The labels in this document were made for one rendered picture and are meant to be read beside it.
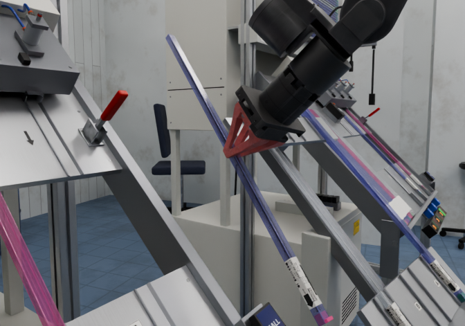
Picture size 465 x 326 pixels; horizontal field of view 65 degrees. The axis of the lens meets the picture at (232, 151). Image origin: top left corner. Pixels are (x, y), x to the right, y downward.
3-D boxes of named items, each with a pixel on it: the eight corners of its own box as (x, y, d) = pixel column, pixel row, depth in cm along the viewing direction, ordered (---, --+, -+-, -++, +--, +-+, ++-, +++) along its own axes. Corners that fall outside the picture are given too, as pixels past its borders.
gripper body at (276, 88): (230, 93, 47) (269, 50, 43) (275, 106, 55) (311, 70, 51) (254, 132, 44) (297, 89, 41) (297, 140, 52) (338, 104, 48)
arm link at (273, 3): (394, 14, 36) (392, 15, 44) (312, -69, 36) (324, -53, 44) (306, 97, 42) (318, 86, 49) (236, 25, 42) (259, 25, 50)
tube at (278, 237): (324, 323, 43) (331, 320, 42) (318, 327, 41) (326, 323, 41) (171, 41, 65) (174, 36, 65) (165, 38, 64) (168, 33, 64)
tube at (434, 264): (463, 300, 67) (470, 296, 66) (461, 303, 66) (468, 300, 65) (300, 106, 88) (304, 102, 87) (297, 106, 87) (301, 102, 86)
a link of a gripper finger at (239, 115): (204, 135, 52) (246, 89, 48) (236, 140, 58) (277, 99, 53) (224, 173, 49) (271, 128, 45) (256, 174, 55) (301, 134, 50)
